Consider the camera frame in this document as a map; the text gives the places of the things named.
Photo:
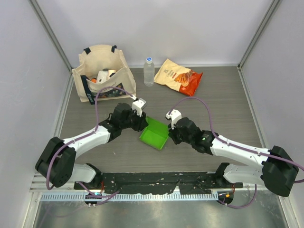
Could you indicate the green paper box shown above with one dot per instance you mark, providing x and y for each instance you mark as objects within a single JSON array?
[{"x": 155, "y": 134}]

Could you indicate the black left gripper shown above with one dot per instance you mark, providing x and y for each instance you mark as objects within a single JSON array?
[{"x": 141, "y": 122}]

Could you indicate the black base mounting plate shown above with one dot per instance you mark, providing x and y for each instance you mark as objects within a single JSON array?
[{"x": 158, "y": 182}]

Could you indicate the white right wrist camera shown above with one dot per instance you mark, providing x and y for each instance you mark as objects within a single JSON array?
[{"x": 173, "y": 115}]

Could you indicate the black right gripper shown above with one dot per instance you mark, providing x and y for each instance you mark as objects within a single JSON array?
[{"x": 172, "y": 134}]

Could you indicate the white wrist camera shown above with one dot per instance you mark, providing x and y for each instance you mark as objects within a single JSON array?
[
  {"x": 173, "y": 115},
  {"x": 138, "y": 105}
]

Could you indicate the white slotted cable duct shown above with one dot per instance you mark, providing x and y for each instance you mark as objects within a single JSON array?
[{"x": 82, "y": 196}]

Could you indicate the clear plastic water bottle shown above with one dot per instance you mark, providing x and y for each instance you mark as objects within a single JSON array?
[{"x": 149, "y": 72}]

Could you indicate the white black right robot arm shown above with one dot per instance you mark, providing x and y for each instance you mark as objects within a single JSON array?
[{"x": 271, "y": 168}]

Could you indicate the orange item in bag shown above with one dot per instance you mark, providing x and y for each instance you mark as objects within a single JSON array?
[{"x": 94, "y": 80}]

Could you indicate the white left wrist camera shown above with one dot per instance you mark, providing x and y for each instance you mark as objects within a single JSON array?
[{"x": 138, "y": 105}]

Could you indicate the beige canvas tote bag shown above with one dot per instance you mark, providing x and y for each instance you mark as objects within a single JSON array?
[{"x": 120, "y": 81}]

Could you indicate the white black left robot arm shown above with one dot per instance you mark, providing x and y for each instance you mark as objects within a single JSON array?
[{"x": 57, "y": 161}]

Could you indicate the white box in bag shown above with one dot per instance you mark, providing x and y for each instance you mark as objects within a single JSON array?
[{"x": 102, "y": 76}]

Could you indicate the orange beige snack bag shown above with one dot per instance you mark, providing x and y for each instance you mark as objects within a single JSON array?
[{"x": 178, "y": 78}]

